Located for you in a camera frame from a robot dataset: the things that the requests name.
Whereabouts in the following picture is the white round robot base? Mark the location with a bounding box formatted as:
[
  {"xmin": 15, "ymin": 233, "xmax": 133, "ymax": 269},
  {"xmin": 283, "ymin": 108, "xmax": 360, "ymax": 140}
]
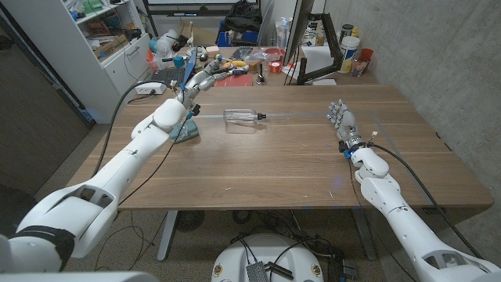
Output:
[{"xmin": 211, "ymin": 233, "xmax": 325, "ymax": 282}]

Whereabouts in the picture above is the teal sponge block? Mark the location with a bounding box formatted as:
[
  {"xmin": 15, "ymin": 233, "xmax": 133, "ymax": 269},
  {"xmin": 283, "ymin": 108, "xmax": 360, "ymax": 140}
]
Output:
[{"xmin": 168, "ymin": 118, "xmax": 200, "ymax": 145}]

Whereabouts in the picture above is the white labelled canister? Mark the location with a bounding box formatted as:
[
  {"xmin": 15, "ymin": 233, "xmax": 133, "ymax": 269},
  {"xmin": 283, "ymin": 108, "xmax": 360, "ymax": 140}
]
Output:
[{"xmin": 338, "ymin": 35, "xmax": 361, "ymax": 74}]

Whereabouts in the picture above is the red cutting mat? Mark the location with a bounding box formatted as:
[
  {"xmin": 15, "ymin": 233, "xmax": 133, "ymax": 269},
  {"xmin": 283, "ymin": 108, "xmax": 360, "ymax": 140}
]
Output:
[{"xmin": 214, "ymin": 74, "xmax": 254, "ymax": 88}]

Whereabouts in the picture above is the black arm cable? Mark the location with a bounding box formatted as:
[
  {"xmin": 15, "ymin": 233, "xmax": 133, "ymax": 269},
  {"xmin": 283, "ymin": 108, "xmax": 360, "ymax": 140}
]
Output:
[
  {"xmin": 92, "ymin": 80, "xmax": 174, "ymax": 177},
  {"xmin": 367, "ymin": 143, "xmax": 485, "ymax": 259}
]

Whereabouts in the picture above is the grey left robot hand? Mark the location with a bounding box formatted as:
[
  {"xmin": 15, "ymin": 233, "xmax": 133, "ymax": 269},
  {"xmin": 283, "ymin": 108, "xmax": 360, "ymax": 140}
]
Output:
[{"xmin": 175, "ymin": 59, "xmax": 232, "ymax": 115}]

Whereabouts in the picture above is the black laptop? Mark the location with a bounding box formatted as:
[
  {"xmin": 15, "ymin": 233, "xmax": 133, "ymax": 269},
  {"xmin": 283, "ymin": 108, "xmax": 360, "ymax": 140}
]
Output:
[{"xmin": 150, "ymin": 49, "xmax": 199, "ymax": 88}]

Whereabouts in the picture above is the grey metal table leg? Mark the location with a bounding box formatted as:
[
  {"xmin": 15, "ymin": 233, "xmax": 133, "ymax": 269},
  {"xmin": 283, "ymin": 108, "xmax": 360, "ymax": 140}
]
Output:
[
  {"xmin": 351, "ymin": 207, "xmax": 378, "ymax": 262},
  {"xmin": 157, "ymin": 210, "xmax": 179, "ymax": 262}
]

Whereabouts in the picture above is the red bowl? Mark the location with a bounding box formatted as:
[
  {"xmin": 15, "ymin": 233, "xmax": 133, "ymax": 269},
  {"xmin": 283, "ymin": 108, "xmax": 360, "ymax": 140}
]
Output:
[{"xmin": 264, "ymin": 47, "xmax": 287, "ymax": 62}]

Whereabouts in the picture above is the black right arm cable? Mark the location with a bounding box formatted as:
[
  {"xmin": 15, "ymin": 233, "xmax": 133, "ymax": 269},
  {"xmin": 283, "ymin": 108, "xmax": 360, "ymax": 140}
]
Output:
[{"xmin": 367, "ymin": 143, "xmax": 485, "ymax": 259}]

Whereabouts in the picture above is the clear plastic dispenser bottle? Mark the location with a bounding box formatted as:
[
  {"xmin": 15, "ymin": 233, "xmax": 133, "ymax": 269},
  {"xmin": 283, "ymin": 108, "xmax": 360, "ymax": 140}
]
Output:
[{"xmin": 222, "ymin": 108, "xmax": 268, "ymax": 125}]

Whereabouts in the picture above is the dark capped bottle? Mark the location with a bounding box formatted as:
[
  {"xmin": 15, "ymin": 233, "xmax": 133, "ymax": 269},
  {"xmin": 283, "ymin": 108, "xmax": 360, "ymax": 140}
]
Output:
[{"xmin": 340, "ymin": 23, "xmax": 355, "ymax": 44}]

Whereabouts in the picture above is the red cup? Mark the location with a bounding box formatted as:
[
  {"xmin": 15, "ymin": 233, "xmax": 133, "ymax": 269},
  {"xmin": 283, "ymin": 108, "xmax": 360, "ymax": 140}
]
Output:
[{"xmin": 351, "ymin": 48, "xmax": 374, "ymax": 78}]

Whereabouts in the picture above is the black round floor fan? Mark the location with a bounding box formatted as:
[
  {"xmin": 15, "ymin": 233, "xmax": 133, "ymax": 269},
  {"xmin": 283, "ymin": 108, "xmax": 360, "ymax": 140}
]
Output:
[{"xmin": 175, "ymin": 210, "xmax": 206, "ymax": 233}]

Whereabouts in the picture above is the blue storage bin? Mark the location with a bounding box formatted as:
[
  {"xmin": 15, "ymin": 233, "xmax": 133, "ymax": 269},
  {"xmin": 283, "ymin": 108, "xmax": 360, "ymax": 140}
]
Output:
[{"xmin": 217, "ymin": 31, "xmax": 259, "ymax": 48}]

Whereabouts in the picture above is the white paper sheet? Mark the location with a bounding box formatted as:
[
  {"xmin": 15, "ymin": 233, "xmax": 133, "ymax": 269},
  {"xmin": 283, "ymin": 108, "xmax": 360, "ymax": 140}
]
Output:
[{"xmin": 300, "ymin": 45, "xmax": 337, "ymax": 76}]

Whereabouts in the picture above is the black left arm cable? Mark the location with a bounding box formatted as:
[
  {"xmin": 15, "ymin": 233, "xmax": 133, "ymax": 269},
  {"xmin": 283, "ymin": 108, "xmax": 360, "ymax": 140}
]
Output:
[{"xmin": 92, "ymin": 80, "xmax": 174, "ymax": 177}]

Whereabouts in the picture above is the grey perforated block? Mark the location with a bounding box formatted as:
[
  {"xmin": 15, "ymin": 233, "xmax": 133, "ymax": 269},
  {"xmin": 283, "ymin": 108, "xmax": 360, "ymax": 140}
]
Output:
[{"xmin": 245, "ymin": 261, "xmax": 271, "ymax": 282}]

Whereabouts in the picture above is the black backpack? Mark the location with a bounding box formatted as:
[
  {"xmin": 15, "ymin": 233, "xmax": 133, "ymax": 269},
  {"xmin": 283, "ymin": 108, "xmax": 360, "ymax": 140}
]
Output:
[{"xmin": 215, "ymin": 0, "xmax": 263, "ymax": 34}]

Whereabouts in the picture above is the cardboard box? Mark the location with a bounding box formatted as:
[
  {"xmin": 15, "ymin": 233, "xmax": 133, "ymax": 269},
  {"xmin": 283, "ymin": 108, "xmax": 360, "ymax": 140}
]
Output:
[{"xmin": 92, "ymin": 34, "xmax": 130, "ymax": 62}]

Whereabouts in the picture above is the white shelf cabinet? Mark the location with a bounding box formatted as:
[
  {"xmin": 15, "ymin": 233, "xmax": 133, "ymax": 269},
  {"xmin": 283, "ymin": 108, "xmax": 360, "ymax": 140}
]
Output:
[{"xmin": 0, "ymin": 0, "xmax": 153, "ymax": 125}]

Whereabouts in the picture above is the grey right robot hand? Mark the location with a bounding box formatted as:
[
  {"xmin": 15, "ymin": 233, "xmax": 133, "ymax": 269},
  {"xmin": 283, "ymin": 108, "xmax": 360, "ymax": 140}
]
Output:
[{"xmin": 326, "ymin": 99, "xmax": 363, "ymax": 153}]

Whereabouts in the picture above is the white power strip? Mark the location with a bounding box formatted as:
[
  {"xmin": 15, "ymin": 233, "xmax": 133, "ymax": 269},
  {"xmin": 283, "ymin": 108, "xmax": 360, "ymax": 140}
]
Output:
[{"xmin": 134, "ymin": 80, "xmax": 168, "ymax": 96}]

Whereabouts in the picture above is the black computer monitor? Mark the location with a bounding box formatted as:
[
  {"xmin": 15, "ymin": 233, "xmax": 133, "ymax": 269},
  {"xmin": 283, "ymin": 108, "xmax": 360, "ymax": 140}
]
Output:
[{"xmin": 282, "ymin": 0, "xmax": 315, "ymax": 66}]

